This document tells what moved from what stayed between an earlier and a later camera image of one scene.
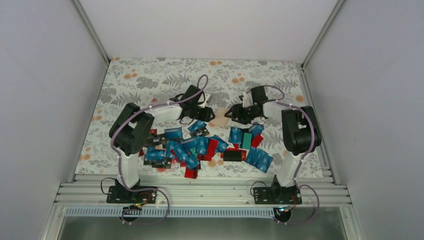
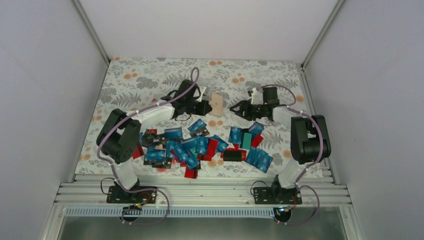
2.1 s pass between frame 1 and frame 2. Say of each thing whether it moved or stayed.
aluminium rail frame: stayed
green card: stayed
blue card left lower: stayed
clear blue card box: moved
